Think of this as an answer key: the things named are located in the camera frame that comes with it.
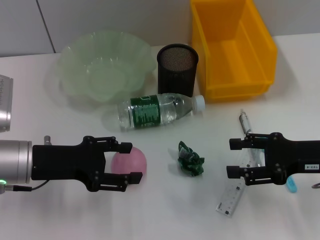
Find green label water bottle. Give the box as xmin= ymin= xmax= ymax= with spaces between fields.
xmin=117 ymin=92 xmax=206 ymax=132

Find translucent green fruit bowl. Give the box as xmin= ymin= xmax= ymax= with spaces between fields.
xmin=53 ymin=30 xmax=156 ymax=104

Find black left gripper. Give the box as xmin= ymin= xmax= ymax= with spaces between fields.
xmin=32 ymin=136 xmax=144 ymax=193

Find silver white pen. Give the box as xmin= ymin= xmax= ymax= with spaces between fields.
xmin=239 ymin=108 xmax=266 ymax=169

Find green plastic wrapper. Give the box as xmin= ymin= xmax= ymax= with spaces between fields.
xmin=176 ymin=140 xmax=205 ymax=178

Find pink peach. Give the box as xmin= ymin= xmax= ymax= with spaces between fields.
xmin=110 ymin=146 xmax=148 ymax=176

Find clear plastic ruler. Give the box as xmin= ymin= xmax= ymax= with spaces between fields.
xmin=215 ymin=149 xmax=254 ymax=219

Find yellow plastic bin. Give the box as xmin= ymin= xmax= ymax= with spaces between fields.
xmin=190 ymin=0 xmax=278 ymax=103

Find blue scissors with sheath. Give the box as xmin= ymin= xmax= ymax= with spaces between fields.
xmin=285 ymin=176 xmax=299 ymax=194

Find black mesh pen holder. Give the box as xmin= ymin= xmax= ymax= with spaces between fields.
xmin=156 ymin=43 xmax=200 ymax=98

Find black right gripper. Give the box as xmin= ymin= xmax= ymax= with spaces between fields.
xmin=226 ymin=132 xmax=320 ymax=186

